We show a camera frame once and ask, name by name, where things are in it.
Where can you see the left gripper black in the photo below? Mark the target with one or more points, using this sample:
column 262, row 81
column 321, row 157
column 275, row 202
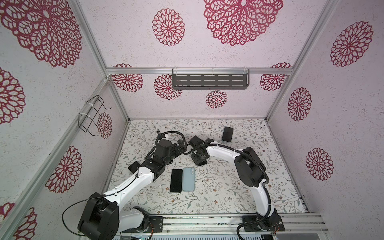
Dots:
column 183, row 147

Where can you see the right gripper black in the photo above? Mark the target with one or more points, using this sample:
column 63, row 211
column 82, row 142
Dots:
column 193, row 158

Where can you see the light blue phone case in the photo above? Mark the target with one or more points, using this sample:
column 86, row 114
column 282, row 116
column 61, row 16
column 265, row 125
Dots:
column 189, row 175

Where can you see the black phone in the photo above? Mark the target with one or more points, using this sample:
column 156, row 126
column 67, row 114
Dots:
column 133, row 168
column 227, row 134
column 176, row 184

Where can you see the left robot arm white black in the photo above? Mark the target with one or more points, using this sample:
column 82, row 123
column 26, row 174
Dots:
column 103, row 216

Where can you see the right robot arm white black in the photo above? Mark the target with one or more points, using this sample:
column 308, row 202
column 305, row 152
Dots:
column 251, row 172

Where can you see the dark metal wall shelf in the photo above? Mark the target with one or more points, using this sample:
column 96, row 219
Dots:
column 190, row 81

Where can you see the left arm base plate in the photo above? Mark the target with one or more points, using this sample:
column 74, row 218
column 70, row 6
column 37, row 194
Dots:
column 154, row 224

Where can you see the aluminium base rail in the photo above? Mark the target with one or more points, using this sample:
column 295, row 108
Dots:
column 227, row 224

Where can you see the black wire wall basket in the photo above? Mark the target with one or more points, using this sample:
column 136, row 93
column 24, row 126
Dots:
column 96, row 121

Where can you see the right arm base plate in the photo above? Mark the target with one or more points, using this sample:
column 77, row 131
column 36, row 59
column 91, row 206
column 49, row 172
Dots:
column 273, row 223

